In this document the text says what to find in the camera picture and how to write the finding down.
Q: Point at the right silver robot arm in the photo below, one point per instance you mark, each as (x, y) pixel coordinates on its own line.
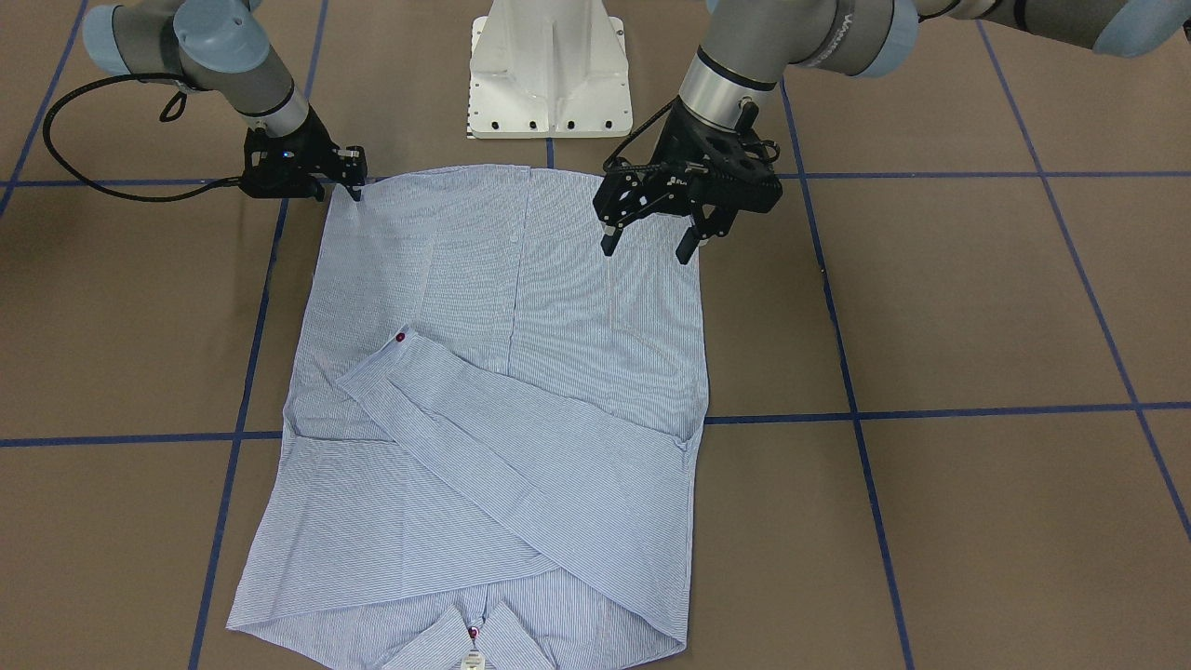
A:
(197, 46)

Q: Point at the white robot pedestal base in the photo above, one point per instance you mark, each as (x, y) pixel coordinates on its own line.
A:
(548, 70)

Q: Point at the light blue striped shirt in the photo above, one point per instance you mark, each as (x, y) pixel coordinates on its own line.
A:
(490, 437)

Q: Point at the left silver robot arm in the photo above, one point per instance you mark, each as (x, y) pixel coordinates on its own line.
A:
(750, 44)

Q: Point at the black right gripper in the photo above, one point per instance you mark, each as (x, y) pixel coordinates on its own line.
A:
(318, 136)

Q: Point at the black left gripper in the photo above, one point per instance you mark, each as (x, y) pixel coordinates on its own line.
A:
(673, 130)

